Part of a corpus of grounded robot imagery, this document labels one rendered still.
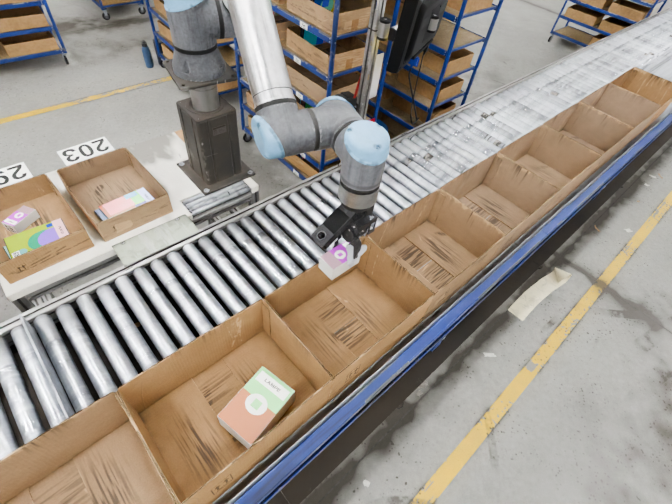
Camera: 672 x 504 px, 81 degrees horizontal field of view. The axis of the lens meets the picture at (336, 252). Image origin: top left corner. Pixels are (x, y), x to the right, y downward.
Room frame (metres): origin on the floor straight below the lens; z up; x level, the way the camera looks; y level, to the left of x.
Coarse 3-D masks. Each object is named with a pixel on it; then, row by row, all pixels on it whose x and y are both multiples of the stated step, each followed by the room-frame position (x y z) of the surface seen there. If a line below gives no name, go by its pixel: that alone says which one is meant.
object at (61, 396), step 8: (24, 320) 0.51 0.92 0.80; (32, 328) 0.51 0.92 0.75; (32, 336) 0.47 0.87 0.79; (32, 344) 0.44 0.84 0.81; (40, 344) 0.47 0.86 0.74; (40, 352) 0.42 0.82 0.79; (40, 360) 0.39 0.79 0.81; (48, 360) 0.42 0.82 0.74; (48, 368) 0.38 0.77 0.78; (48, 376) 0.35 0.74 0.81; (56, 376) 0.38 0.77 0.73; (56, 384) 0.35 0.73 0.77; (56, 392) 0.32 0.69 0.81; (64, 392) 0.34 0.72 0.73; (64, 400) 0.31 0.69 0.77; (64, 408) 0.28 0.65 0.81; (72, 408) 0.30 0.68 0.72
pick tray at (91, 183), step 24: (72, 168) 1.17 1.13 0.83; (96, 168) 1.24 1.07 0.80; (120, 168) 1.30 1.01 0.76; (144, 168) 1.23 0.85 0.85; (72, 192) 1.03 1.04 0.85; (96, 192) 1.13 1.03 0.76; (120, 192) 1.15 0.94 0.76; (96, 216) 1.00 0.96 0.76; (120, 216) 0.95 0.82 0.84; (144, 216) 1.02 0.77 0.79
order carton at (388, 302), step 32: (384, 256) 0.80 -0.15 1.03; (288, 288) 0.63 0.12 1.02; (320, 288) 0.73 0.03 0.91; (352, 288) 0.76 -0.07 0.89; (384, 288) 0.77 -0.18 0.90; (416, 288) 0.71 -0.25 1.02; (288, 320) 0.60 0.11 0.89; (320, 320) 0.62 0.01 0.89; (352, 320) 0.64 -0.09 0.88; (384, 320) 0.66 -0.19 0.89; (416, 320) 0.64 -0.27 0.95; (320, 352) 0.52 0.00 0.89; (352, 352) 0.53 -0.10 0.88; (384, 352) 0.54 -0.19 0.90
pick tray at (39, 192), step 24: (0, 192) 0.98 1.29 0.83; (24, 192) 1.03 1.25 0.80; (48, 192) 1.08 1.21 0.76; (0, 216) 0.93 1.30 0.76; (48, 216) 0.96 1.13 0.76; (72, 216) 0.98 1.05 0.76; (0, 240) 0.82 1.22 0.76; (72, 240) 0.82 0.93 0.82; (0, 264) 0.66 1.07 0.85; (24, 264) 0.70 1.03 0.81; (48, 264) 0.74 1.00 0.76
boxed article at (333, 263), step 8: (336, 248) 0.68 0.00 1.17; (344, 248) 0.68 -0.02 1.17; (320, 256) 0.64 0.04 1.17; (328, 256) 0.65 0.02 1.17; (336, 256) 0.65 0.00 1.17; (344, 256) 0.66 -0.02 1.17; (320, 264) 0.64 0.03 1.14; (328, 264) 0.62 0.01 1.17; (336, 264) 0.63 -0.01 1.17; (344, 264) 0.64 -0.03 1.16; (328, 272) 0.62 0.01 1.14; (336, 272) 0.62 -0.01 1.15
